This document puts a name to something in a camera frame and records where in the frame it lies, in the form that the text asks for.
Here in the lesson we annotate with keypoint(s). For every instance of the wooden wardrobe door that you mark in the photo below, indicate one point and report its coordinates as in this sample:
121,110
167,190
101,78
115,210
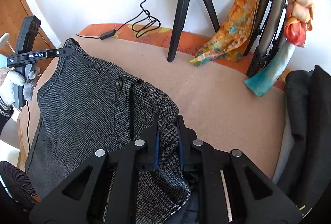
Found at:
13,13

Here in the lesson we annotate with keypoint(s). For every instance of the folded grey tripod stand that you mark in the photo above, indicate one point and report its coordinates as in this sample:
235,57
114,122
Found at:
267,27

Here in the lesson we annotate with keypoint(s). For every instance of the black sleeve forearm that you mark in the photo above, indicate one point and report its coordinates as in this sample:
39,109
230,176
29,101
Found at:
5,116

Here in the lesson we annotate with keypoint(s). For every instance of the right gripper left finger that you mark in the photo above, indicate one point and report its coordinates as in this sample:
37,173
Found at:
103,189

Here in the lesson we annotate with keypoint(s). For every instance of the blue jeans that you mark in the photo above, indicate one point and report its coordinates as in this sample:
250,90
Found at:
188,213

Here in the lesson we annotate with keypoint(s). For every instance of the grey houndstooth pants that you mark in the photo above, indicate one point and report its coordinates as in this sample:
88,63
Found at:
90,104

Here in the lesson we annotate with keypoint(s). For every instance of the braided orange teal scarf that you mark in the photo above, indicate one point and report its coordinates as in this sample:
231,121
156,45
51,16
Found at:
297,16

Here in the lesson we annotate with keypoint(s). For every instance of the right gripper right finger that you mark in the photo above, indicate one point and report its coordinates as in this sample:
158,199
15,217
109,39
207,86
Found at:
231,188

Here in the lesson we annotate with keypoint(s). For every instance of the left hand white glove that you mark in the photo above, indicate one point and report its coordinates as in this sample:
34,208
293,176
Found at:
14,78

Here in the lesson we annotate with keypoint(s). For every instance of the stack of dark clothes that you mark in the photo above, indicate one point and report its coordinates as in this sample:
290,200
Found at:
306,174

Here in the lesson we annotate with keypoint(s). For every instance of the orange floral scarf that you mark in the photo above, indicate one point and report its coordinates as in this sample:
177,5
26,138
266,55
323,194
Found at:
232,38

